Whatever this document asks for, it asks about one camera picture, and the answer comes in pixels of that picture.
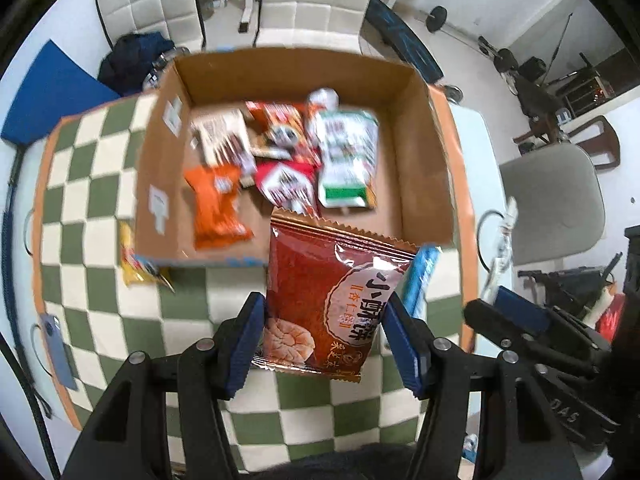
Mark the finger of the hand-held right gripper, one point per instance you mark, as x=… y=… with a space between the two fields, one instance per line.
x=522 y=309
x=495 y=322

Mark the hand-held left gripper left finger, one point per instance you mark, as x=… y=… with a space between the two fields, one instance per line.
x=245 y=345

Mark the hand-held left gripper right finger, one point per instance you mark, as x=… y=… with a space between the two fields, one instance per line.
x=402 y=345

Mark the clear red-label snack packet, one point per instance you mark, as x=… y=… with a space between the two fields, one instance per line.
x=505 y=240

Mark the red biscuit snack packet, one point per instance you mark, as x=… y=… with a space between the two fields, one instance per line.
x=310 y=285

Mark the orange snack packet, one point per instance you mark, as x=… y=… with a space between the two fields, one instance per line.
x=215 y=205

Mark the red house-print snack packet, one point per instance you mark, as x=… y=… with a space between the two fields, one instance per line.
x=285 y=185

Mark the cardboard box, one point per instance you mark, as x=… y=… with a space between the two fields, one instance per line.
x=410 y=160

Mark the green white snack pouch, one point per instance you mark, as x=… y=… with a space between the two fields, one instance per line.
x=345 y=150

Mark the white wafer snack packet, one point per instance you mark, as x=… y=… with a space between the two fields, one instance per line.
x=220 y=135

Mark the red white snack packet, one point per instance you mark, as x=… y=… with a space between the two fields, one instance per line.
x=280 y=120

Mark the red bag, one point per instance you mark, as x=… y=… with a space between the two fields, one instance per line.
x=612 y=320

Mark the blue stick snack packet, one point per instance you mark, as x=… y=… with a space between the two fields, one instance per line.
x=422 y=270

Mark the grey shell chair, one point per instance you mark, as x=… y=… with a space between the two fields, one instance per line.
x=550 y=200

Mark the person's dark fleece clothing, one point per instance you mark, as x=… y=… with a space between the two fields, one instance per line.
x=350 y=465

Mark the yellow panda snack packet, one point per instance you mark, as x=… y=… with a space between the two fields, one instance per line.
x=131 y=260

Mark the brown wooden chair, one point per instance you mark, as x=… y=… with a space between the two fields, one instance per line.
x=607 y=142

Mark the blue smartphone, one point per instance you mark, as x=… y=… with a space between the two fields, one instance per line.
x=57 y=355

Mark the black exercise machine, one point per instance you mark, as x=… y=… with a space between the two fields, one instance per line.
x=537 y=97

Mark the chrome dumbbell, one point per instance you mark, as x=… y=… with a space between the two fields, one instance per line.
x=452 y=94

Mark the green checkered tablecloth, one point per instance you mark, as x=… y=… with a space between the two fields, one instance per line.
x=100 y=160

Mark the black box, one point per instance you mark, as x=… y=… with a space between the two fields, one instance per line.
x=531 y=69

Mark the black dumbbell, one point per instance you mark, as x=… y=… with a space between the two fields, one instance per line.
x=505 y=60

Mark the black sit-up bench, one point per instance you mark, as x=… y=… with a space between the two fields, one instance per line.
x=400 y=35

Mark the black plate dumbbell bar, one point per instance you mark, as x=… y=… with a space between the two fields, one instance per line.
x=437 y=18

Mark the dark bag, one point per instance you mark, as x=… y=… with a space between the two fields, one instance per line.
x=130 y=60

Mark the blue cushion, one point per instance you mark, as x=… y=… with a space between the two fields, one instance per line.
x=50 y=90

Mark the white quilted chair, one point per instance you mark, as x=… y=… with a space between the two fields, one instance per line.
x=310 y=10
x=150 y=5

